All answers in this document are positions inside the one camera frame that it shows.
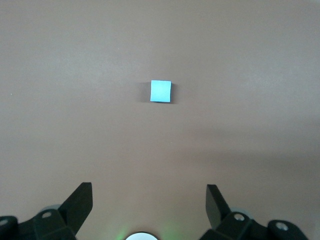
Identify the light blue foam block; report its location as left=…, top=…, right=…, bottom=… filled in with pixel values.
left=149, top=79, right=173, bottom=103

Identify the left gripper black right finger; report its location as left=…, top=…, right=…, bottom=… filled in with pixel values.
left=199, top=184, right=310, bottom=240

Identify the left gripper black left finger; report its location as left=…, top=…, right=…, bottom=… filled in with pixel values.
left=0, top=182, right=94, bottom=240

